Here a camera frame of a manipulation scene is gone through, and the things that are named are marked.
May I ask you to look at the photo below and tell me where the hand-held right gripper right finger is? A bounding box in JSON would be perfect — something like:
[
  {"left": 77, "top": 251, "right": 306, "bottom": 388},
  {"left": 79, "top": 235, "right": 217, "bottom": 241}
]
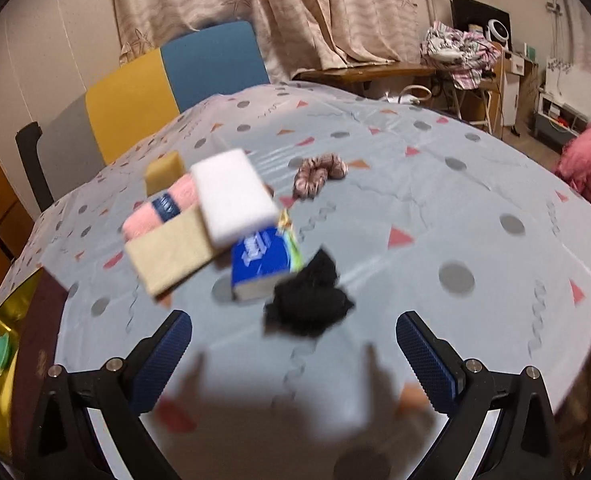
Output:
[{"left": 395, "top": 310, "right": 571, "bottom": 480}]

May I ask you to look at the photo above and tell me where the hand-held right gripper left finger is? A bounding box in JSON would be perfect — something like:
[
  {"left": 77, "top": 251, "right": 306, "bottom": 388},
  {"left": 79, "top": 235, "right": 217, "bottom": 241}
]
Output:
[{"left": 25, "top": 310, "right": 193, "bottom": 480}]

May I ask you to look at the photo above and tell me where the beige cloth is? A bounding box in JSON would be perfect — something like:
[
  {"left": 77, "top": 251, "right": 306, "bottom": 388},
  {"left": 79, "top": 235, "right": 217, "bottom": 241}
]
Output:
[{"left": 125, "top": 207, "right": 221, "bottom": 297}]

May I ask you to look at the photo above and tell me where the gold tray box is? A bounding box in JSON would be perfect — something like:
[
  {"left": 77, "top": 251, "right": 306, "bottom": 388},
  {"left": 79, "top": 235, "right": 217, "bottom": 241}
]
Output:
[{"left": 0, "top": 265, "right": 68, "bottom": 466}]

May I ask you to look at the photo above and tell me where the black fluffy scrunchie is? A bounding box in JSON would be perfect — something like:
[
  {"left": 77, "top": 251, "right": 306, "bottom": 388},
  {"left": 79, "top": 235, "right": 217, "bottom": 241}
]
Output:
[{"left": 262, "top": 246, "right": 356, "bottom": 338}]

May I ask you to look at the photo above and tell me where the blue tissue packet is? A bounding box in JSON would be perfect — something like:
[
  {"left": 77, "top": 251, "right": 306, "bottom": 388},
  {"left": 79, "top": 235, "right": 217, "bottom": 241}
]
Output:
[{"left": 230, "top": 210, "right": 305, "bottom": 302}]

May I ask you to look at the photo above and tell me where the pink yarn skein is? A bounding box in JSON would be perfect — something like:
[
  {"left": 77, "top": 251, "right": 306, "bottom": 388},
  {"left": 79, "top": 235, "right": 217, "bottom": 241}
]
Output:
[{"left": 122, "top": 172, "right": 201, "bottom": 241}]

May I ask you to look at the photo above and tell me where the white foam sponge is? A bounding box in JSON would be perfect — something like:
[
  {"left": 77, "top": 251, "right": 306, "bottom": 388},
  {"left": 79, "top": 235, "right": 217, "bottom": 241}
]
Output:
[{"left": 190, "top": 148, "right": 281, "bottom": 251}]

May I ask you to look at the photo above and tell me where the patterned light blue tablecloth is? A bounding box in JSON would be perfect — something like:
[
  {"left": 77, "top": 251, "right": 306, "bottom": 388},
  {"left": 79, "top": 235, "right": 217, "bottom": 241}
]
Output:
[{"left": 0, "top": 80, "right": 591, "bottom": 480}]

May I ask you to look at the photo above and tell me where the small yellow sponge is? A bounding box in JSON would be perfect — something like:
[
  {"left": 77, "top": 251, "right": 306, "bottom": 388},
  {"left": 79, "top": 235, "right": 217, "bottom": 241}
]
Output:
[{"left": 144, "top": 151, "right": 185, "bottom": 197}]

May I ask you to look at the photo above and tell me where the pink striped scrunchie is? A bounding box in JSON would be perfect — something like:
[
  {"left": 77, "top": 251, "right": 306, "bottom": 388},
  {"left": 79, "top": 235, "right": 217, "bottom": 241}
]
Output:
[{"left": 292, "top": 155, "right": 349, "bottom": 200}]

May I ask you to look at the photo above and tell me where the grey yellow blue chair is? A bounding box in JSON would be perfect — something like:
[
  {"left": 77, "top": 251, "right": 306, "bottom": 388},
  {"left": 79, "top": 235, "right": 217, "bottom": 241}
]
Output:
[{"left": 15, "top": 21, "right": 271, "bottom": 216}]

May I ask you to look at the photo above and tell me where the white shelf unit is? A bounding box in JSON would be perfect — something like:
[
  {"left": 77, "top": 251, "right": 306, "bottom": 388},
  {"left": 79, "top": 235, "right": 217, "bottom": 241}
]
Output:
[{"left": 534, "top": 85, "right": 591, "bottom": 151}]

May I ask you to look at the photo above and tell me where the white small cabinet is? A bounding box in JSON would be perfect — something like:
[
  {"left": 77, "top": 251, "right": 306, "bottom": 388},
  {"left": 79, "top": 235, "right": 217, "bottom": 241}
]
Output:
[{"left": 500, "top": 52, "right": 537, "bottom": 127}]

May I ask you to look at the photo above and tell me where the wooden desk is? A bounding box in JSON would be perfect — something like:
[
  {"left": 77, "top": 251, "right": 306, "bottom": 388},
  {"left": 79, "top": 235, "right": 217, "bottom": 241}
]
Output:
[{"left": 295, "top": 62, "right": 436, "bottom": 96}]

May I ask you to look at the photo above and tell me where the pile of patterned clothes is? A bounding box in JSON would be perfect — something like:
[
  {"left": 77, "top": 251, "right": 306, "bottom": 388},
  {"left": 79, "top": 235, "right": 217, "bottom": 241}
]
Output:
[{"left": 420, "top": 22, "right": 501, "bottom": 88}]

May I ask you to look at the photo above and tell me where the black monitor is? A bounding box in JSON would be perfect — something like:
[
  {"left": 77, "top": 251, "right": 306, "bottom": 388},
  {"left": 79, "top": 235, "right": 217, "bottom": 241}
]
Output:
[{"left": 450, "top": 0, "right": 511, "bottom": 41}]

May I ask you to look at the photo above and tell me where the beige patterned curtain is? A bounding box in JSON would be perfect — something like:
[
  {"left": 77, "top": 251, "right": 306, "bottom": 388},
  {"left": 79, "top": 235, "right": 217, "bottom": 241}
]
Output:
[{"left": 105, "top": 0, "right": 421, "bottom": 83}]

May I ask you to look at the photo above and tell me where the white ring fan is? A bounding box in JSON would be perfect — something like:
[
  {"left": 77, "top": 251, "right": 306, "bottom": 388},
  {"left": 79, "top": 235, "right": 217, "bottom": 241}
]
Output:
[{"left": 485, "top": 19, "right": 512, "bottom": 52}]

